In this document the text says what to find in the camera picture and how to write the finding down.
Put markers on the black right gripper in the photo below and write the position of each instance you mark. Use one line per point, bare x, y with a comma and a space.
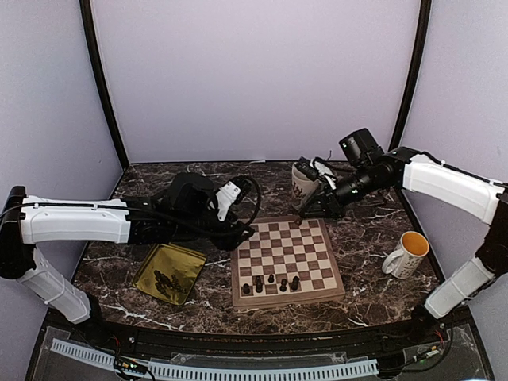
331, 206

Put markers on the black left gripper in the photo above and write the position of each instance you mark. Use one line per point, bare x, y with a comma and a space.
229, 237

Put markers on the dark chess piece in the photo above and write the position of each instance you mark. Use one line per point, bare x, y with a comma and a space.
295, 283
283, 285

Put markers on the gold metal tray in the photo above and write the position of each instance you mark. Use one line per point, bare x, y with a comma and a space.
171, 259

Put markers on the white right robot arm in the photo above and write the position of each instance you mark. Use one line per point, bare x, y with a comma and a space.
418, 172

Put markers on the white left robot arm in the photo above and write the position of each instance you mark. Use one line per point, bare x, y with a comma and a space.
191, 208

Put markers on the wooden chess board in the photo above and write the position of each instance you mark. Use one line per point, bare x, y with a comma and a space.
285, 248

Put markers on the pile of dark chess pieces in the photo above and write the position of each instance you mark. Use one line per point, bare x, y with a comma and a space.
168, 286

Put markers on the cream floral mug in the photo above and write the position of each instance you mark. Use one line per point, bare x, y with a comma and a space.
304, 181

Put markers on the white mug orange inside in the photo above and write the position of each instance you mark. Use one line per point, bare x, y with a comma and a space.
411, 250

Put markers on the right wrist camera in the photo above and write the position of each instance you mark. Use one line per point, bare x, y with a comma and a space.
317, 169

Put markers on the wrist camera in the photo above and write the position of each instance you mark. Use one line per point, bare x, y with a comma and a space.
317, 169
225, 198

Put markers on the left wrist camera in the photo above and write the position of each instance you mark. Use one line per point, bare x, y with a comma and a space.
225, 198

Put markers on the black front rail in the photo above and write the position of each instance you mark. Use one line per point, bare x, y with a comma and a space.
163, 343

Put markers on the white slotted cable duct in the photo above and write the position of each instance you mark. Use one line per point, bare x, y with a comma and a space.
218, 368

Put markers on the right black frame post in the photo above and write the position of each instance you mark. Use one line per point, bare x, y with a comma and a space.
412, 74

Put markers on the black frame post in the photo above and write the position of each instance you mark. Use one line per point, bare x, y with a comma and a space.
100, 82
412, 74

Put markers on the left black frame post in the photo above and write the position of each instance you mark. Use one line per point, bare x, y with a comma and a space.
100, 82

